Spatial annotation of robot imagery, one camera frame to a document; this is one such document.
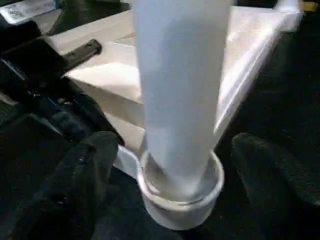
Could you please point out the small tan label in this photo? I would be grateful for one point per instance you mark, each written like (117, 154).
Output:
(311, 5)

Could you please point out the black work mat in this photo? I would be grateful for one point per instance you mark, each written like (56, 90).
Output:
(280, 110)

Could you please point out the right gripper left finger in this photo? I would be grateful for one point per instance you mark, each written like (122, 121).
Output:
(65, 190)

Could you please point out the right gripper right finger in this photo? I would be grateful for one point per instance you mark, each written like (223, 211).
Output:
(285, 190)

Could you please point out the white plastic table top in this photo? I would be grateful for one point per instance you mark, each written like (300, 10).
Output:
(250, 45)

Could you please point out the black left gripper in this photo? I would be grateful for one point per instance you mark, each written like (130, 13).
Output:
(30, 70)

